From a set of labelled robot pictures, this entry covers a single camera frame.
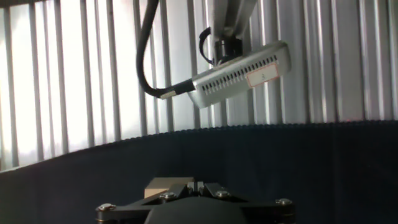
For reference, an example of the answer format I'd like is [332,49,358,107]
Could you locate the silver vented depth camera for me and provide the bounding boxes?
[185,40,292,110]

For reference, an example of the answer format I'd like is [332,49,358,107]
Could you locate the small light wooden block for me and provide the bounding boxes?
[143,177,195,200]

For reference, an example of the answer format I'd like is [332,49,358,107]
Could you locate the black cable strap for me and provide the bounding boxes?
[198,26,216,65]

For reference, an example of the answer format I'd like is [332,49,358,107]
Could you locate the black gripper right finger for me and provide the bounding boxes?
[196,182,296,224]

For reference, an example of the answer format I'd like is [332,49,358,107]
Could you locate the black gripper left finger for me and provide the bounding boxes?
[95,182,197,224]

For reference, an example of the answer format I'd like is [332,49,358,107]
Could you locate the black camera cable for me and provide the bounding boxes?
[136,0,197,100]

